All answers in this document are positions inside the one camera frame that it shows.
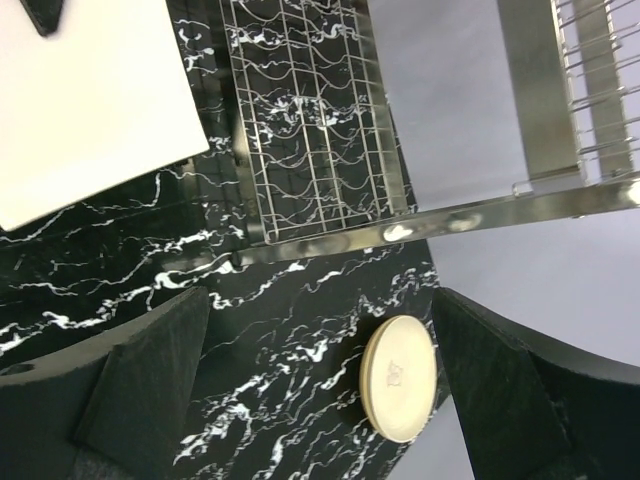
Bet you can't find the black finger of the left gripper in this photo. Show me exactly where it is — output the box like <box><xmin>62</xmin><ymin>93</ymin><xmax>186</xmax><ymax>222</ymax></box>
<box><xmin>21</xmin><ymin>0</ymin><xmax>64</xmax><ymax>36</ymax></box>

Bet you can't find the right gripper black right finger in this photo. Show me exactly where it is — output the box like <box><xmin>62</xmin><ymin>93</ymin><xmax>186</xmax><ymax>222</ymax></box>
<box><xmin>432</xmin><ymin>288</ymin><xmax>639</xmax><ymax>479</ymax></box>

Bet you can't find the steel two-tier dish rack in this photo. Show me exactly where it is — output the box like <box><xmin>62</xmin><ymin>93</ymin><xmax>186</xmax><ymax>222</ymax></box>
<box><xmin>213</xmin><ymin>1</ymin><xmax>639</xmax><ymax>266</ymax></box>

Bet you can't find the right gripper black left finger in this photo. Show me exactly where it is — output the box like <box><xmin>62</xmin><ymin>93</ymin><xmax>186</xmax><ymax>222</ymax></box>
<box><xmin>1</xmin><ymin>287</ymin><xmax>209</xmax><ymax>479</ymax></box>

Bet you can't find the cream round plate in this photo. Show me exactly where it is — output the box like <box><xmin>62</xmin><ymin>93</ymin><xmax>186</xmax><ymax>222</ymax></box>
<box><xmin>368</xmin><ymin>315</ymin><xmax>438</xmax><ymax>444</ymax></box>

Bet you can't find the black marble pattern mat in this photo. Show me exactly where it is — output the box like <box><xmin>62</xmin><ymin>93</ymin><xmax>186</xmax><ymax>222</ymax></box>
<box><xmin>1</xmin><ymin>1</ymin><xmax>438</xmax><ymax>479</ymax></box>

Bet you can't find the white square plate black rim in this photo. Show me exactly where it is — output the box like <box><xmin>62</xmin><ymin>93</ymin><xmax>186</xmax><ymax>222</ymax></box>
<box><xmin>1</xmin><ymin>1</ymin><xmax>208</xmax><ymax>231</ymax></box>

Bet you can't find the tan round plate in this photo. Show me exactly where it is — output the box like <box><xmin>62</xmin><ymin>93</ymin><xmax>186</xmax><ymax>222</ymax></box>
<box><xmin>359</xmin><ymin>338</ymin><xmax>373</xmax><ymax>423</ymax></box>

